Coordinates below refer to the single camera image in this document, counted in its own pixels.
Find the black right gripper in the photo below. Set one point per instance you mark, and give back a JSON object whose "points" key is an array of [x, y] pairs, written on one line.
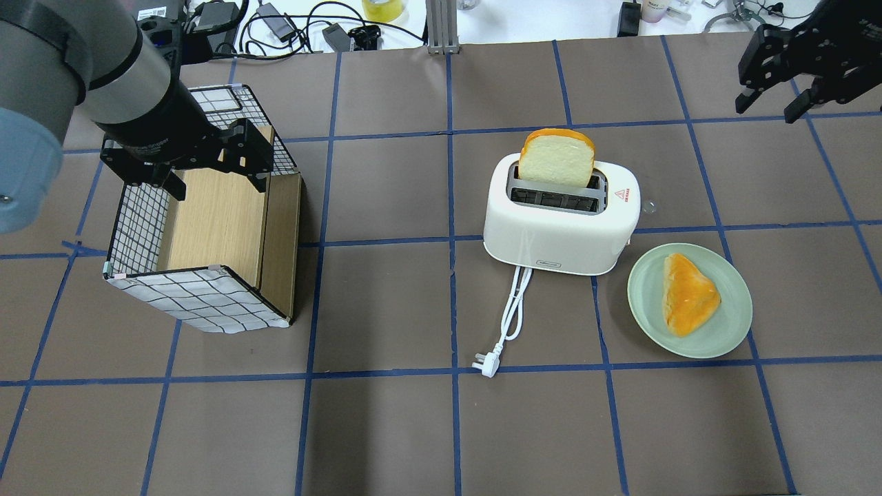
{"points": [[846, 49]]}

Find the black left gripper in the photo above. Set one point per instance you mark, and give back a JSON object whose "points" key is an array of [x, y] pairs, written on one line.
{"points": [[160, 122]]}

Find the white two-slot toaster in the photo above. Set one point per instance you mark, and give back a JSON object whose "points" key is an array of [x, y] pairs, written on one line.
{"points": [[560, 228]]}

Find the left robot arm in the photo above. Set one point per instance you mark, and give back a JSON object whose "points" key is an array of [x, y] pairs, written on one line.
{"points": [[124, 73]]}

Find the bread slice in toaster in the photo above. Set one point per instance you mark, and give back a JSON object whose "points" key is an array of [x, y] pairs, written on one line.
{"points": [[558, 156]]}

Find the grey power adapter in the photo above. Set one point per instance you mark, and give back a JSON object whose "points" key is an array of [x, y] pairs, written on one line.
{"points": [[277, 23]]}

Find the black power adapter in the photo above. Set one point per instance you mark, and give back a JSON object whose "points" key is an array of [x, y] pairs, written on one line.
{"points": [[215, 17]]}

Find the bread slice on plate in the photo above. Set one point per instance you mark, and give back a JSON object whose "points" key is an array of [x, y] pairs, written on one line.
{"points": [[690, 298]]}

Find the light green plate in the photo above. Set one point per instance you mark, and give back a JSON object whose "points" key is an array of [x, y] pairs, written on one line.
{"points": [[722, 333]]}

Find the yellow tape roll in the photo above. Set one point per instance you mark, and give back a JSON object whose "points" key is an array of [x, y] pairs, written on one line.
{"points": [[383, 11]]}

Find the wire basket with wooden shelf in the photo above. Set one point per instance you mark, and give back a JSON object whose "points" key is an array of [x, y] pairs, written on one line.
{"points": [[223, 259]]}

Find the aluminium frame post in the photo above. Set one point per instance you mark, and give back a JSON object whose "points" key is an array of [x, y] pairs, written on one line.
{"points": [[442, 28]]}

